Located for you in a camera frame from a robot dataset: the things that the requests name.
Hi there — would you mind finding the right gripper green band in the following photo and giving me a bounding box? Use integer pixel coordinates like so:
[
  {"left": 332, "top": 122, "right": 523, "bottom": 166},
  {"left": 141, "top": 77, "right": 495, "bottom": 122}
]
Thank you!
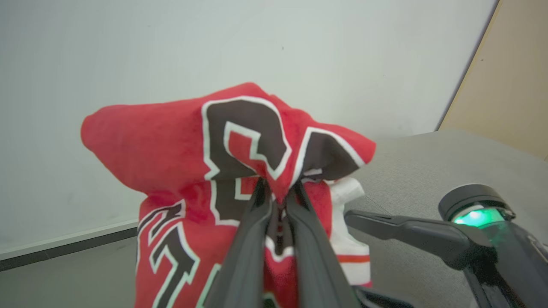
[{"left": 344, "top": 184, "right": 548, "bottom": 308}]

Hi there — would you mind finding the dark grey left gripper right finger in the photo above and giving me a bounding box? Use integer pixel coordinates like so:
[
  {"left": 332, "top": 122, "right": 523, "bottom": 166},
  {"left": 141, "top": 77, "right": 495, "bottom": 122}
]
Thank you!
[{"left": 284, "top": 181, "right": 361, "bottom": 308}]

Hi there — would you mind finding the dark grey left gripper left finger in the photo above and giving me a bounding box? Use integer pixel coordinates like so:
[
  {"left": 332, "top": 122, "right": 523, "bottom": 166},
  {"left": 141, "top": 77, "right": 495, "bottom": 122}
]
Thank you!
[{"left": 205, "top": 178, "right": 273, "bottom": 308}]

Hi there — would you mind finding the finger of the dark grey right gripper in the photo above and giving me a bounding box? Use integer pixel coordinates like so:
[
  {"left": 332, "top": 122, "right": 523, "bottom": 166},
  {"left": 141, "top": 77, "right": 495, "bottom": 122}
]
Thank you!
[{"left": 354, "top": 287, "right": 415, "bottom": 308}]

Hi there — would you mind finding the red basketball jersey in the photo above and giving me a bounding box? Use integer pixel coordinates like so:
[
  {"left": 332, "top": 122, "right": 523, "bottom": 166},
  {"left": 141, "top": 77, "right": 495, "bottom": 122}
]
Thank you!
[{"left": 80, "top": 82, "right": 377, "bottom": 308}]

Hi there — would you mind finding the grey fabric sofa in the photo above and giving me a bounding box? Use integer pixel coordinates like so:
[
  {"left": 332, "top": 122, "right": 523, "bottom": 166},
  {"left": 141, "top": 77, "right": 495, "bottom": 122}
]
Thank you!
[{"left": 342, "top": 129, "right": 548, "bottom": 308}]

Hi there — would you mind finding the dark grey baseboard strip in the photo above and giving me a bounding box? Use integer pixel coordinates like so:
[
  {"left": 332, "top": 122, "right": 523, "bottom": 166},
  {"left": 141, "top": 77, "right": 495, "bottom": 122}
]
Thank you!
[{"left": 0, "top": 227, "right": 138, "bottom": 272}]

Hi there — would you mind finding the beige wooden panel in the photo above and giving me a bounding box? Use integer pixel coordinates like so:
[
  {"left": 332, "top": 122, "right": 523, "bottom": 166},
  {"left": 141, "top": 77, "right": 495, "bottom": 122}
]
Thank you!
[{"left": 437, "top": 0, "right": 548, "bottom": 161}]

